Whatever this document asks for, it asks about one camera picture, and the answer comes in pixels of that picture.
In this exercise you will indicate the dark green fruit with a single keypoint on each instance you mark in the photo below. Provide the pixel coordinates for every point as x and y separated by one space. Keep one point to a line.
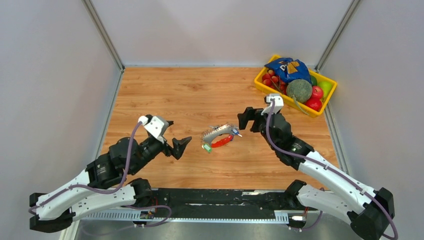
313 80

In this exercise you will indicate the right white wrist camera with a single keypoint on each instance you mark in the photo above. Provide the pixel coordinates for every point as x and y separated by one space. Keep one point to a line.
275 104

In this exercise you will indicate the red apple upper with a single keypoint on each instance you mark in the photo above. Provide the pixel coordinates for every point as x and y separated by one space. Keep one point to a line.
317 93

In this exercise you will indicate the red cherry tomatoes bunch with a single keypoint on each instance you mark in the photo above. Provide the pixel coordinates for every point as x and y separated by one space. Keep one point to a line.
270 79

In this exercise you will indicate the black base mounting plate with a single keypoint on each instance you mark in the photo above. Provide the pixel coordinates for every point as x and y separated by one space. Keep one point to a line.
189 203

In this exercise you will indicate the blue headed key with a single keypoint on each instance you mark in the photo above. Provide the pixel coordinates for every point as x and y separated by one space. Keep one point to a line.
235 132

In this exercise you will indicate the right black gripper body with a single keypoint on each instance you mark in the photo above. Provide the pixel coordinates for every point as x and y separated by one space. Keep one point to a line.
262 124

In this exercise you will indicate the blue chips bag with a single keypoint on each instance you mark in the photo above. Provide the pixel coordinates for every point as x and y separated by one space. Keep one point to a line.
289 69

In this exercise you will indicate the light green apple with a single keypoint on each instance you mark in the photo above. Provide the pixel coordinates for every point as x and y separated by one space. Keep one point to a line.
326 87

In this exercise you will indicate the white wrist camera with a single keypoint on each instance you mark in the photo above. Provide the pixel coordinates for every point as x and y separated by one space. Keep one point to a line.
275 104
153 124

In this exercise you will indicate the white slotted cable duct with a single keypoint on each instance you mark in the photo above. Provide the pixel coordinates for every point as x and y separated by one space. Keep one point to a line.
279 217

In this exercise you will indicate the red apple lower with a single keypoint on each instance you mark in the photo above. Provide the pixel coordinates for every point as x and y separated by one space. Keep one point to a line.
314 104

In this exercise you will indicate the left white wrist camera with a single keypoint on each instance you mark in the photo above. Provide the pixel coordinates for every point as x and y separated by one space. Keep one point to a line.
153 124

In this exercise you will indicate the aluminium frame rail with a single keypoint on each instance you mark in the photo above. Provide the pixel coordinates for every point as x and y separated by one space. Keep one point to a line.
288 207

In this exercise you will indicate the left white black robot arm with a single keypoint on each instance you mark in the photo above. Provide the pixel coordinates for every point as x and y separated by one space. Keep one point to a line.
103 184

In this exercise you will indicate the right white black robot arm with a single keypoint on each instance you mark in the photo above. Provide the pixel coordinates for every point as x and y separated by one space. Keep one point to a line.
331 175

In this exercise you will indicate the green round melon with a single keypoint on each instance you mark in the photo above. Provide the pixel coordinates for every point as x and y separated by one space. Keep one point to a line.
299 90

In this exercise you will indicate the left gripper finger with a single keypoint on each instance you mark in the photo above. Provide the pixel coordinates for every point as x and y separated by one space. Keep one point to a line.
167 124
179 146

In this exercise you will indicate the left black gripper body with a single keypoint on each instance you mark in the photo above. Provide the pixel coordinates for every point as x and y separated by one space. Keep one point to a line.
160 147

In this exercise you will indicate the red apple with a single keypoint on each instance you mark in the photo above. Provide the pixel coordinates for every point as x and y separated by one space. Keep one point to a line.
314 104
317 93

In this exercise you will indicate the yellow plastic bin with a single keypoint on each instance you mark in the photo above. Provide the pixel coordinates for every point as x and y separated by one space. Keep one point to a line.
289 101

